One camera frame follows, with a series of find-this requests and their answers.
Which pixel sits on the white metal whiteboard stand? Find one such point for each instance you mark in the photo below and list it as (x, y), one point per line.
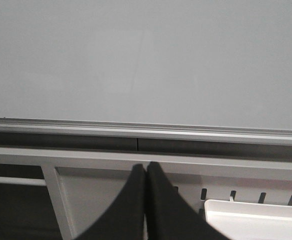
(48, 194)

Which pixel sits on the white plastic tray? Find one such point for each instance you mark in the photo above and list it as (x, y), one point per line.
(249, 221)

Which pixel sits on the white whiteboard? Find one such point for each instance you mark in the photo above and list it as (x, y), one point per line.
(202, 70)

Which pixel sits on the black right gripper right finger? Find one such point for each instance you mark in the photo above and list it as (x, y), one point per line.
(169, 216)

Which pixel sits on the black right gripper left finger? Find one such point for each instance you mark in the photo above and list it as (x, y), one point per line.
(124, 218)

